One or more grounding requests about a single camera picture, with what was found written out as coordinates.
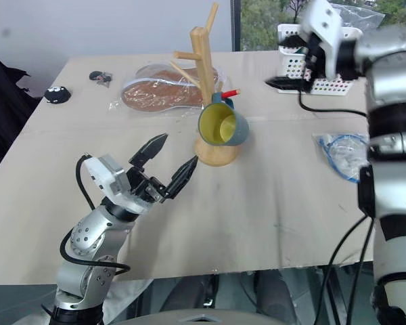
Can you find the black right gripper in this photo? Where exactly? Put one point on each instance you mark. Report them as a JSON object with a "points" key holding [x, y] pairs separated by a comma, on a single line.
{"points": [[315, 57]]}

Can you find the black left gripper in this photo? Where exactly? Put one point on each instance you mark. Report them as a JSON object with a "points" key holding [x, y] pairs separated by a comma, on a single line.
{"points": [[143, 186]]}

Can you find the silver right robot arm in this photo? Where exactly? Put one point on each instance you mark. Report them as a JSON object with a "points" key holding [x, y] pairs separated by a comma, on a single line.
{"points": [[389, 135]]}

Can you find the blue mug with yellow inside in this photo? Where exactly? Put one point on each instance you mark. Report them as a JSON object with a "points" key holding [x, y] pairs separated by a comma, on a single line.
{"points": [[238, 127]]}

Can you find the wooden mug tree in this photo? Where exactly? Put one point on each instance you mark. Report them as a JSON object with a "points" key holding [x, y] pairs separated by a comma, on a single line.
{"points": [[203, 67]]}

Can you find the white perforated plastic basket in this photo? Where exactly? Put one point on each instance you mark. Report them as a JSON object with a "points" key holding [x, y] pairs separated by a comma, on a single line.
{"points": [[328, 86]]}

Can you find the red marker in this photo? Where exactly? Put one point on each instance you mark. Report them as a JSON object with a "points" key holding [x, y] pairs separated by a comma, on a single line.
{"points": [[231, 93]]}

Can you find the bagged brown bread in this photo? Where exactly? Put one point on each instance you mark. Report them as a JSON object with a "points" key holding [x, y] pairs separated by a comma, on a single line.
{"points": [[159, 89]]}

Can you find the clear plastic bag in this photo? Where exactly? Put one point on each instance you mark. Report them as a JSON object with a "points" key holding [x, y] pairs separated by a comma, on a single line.
{"points": [[358, 17]]}

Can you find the black plush toy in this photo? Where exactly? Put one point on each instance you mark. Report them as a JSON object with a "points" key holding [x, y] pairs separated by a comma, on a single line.
{"points": [[57, 94]]}

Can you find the grey rounded robot body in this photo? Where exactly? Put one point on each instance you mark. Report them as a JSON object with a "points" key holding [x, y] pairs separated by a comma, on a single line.
{"points": [[203, 318]]}

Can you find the black cloth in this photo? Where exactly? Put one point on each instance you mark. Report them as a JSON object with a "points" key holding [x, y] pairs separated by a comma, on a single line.
{"points": [[3, 111]]}

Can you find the dark rounded shape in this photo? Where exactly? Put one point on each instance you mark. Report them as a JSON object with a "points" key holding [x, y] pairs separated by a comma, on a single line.
{"points": [[274, 294]]}

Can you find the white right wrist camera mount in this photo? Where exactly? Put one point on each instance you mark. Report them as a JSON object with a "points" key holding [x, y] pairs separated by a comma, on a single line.
{"points": [[326, 30]]}

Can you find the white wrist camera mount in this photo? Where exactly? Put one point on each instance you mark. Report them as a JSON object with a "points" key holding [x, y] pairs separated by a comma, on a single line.
{"points": [[326, 30], [105, 172]]}

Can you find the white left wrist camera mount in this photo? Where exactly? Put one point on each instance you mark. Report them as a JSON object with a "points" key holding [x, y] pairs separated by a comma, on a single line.
{"points": [[105, 172]]}

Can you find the dark window frame post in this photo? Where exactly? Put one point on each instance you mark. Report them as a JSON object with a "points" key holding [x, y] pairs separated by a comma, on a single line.
{"points": [[235, 23]]}

